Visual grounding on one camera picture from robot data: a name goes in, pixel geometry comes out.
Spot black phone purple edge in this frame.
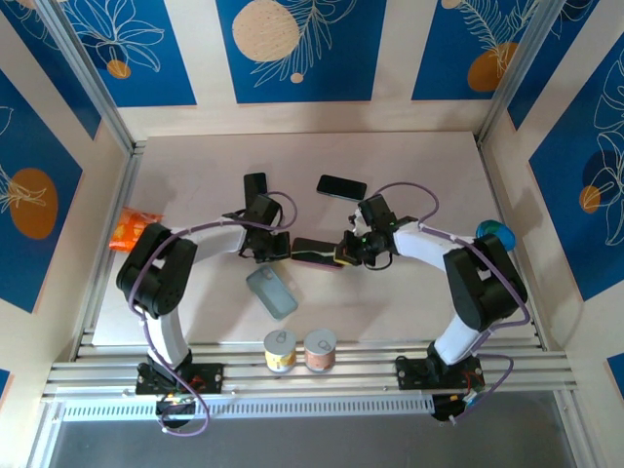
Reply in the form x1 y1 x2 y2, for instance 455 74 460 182
291 237 343 270

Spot black phone green edge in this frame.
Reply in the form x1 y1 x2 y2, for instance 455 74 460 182
316 174 369 202

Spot pink tin can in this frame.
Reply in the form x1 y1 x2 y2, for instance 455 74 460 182
303 328 337 374

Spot yellow tin can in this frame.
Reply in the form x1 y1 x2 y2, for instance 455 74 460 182
262 329 297 374

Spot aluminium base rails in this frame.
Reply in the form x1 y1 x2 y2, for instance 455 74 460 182
41 340 571 404

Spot blue lidded cup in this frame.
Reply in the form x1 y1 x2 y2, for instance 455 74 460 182
475 218 517 253

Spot orange snack bag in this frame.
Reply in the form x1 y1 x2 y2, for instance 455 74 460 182
107 206 165 254

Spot black controller board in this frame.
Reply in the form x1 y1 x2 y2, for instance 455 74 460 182
155 395 199 424
431 392 482 425

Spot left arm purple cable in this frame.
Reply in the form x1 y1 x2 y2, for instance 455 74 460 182
127 190 298 436

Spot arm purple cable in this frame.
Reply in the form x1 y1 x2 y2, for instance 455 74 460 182
360 181 532 426
127 190 298 436

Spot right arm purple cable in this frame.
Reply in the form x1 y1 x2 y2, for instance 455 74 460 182
360 181 532 426

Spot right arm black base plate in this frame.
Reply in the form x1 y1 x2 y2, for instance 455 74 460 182
394 357 487 392

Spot aluminium side rail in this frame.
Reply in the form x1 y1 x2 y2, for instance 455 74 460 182
70 140 147 362

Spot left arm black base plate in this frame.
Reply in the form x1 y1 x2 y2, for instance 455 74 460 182
135 362 225 396

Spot white slotted cable duct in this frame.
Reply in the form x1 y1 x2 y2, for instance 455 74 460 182
60 394 435 423

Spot aluminium frame post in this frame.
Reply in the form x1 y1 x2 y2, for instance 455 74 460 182
476 0 594 147
33 0 147 157

